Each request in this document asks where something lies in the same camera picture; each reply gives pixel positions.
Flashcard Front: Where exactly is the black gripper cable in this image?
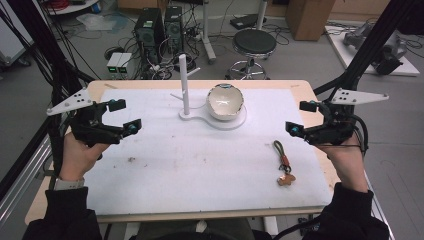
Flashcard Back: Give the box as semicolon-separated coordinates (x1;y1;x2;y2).
349;114;370;156

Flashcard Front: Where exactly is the brown cardboard box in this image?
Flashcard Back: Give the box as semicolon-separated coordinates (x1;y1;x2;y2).
284;0;337;42

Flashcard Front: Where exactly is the white round table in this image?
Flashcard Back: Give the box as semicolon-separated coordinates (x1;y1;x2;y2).
45;0;101;17

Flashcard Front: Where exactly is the person's left hand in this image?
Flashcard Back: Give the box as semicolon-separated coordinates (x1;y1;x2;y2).
59;131;111;183

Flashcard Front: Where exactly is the wooden table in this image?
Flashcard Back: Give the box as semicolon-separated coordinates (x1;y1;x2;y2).
24;78;342;225

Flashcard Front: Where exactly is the white stand with post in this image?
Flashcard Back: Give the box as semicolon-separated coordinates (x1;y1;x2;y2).
169;53;248;131

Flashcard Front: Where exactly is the olive strap keychain brown charm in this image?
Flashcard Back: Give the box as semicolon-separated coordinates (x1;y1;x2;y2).
272;139;297;187

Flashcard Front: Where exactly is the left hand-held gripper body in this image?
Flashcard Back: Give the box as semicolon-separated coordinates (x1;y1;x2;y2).
46;87;125;148

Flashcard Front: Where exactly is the white floor board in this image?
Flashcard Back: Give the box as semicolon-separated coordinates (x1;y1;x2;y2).
324;24;421;77

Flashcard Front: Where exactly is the black computer tower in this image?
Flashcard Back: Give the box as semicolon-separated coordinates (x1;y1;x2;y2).
163;5;185;55
133;7;166;65

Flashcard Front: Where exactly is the clear plastic bag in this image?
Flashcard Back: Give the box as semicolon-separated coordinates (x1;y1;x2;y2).
75;12;118;32

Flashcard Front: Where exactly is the white desk leg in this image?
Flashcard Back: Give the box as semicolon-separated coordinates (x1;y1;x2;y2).
199;0;218;65
255;0;269;32

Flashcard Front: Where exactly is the white power supply box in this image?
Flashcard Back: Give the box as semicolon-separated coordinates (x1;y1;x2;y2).
106;51;124;75
116;52;134;76

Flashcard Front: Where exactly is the grey machine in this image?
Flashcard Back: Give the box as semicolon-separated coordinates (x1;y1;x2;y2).
342;22;408;76

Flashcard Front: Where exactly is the grey wristwatch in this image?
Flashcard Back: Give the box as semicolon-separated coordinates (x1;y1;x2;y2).
53;176;86;192

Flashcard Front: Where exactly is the white ceramic bowl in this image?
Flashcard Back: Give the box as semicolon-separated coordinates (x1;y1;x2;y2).
205;82;245;122

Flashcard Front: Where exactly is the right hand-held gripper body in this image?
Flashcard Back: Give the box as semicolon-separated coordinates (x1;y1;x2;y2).
302;87;390;146

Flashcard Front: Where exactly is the black round stool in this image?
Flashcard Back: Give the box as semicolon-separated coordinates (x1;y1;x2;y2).
225;28;278;81

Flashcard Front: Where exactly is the white table mat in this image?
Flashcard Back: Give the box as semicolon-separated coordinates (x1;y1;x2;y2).
84;87;335;216

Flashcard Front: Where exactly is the black flat case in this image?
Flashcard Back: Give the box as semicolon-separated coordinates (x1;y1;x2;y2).
229;14;268;31

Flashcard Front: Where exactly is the black frame strut with cables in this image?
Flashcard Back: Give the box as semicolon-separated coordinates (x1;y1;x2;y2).
0;0;96;178

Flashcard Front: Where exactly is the aluminium rail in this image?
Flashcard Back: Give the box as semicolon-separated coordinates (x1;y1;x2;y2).
0;132;55;228

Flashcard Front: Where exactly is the person's right hand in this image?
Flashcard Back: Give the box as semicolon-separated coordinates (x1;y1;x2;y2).
314;135;370;194

